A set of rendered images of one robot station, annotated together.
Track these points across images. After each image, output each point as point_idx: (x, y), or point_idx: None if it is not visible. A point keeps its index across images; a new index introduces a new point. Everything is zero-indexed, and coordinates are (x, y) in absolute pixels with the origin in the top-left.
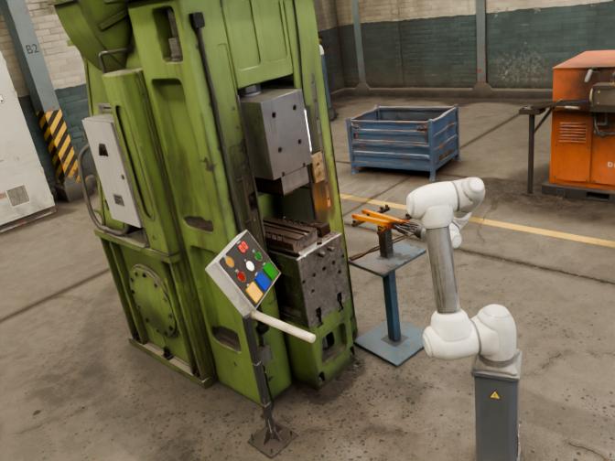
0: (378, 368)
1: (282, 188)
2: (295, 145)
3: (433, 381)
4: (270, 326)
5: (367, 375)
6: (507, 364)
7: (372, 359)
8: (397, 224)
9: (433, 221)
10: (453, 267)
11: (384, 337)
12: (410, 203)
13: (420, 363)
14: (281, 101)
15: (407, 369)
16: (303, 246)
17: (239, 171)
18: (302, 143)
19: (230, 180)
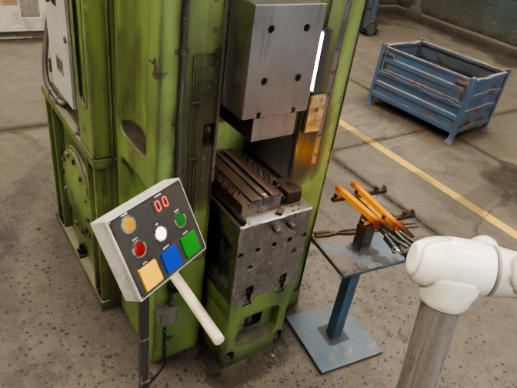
0: (299, 366)
1: (251, 134)
2: (288, 81)
3: None
4: (187, 283)
5: (283, 370)
6: None
7: (297, 349)
8: (386, 229)
9: (439, 302)
10: (440, 372)
11: (322, 326)
12: (415, 259)
13: (349, 380)
14: (289, 13)
15: (331, 383)
16: (256, 211)
17: (199, 91)
18: (301, 80)
19: (181, 101)
